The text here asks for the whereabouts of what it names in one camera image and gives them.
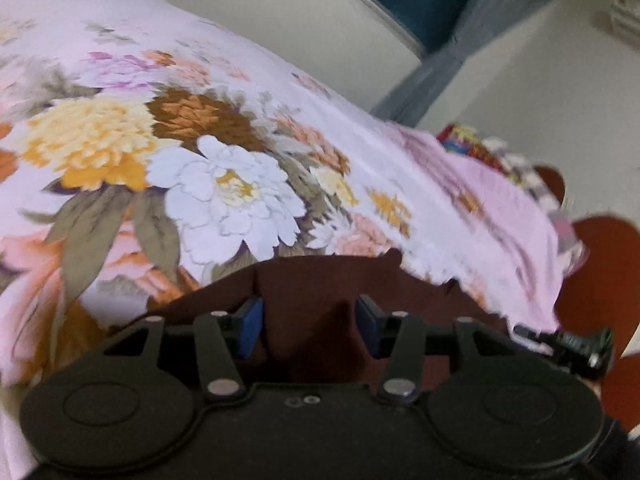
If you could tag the red and white headboard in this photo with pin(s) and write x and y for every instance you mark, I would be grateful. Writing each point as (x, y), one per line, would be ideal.
(600, 270)

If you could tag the dark brown long-sleeved sweater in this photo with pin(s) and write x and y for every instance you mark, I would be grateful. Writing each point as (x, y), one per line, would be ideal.
(310, 285)

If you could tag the colourful floral pillow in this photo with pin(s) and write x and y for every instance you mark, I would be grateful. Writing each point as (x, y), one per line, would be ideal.
(467, 147)

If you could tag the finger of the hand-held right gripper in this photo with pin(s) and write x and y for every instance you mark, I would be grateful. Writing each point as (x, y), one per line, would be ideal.
(537, 336)

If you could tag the pink blanket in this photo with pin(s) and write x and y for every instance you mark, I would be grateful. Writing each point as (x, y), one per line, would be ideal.
(490, 220)

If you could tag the grey curtain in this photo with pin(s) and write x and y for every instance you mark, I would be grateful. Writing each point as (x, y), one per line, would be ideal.
(465, 50)

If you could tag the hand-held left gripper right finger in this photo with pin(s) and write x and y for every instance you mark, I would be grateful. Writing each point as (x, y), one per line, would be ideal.
(370, 327)

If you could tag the white air conditioner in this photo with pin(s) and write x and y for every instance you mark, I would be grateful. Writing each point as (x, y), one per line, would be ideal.
(627, 15)

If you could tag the bed with pink floral sheet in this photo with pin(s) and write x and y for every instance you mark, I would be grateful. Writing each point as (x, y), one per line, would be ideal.
(225, 185)

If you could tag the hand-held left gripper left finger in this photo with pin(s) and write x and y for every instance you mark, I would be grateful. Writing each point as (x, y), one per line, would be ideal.
(250, 325)

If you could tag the striped pillow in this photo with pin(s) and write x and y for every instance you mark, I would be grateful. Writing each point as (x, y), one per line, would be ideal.
(540, 195)

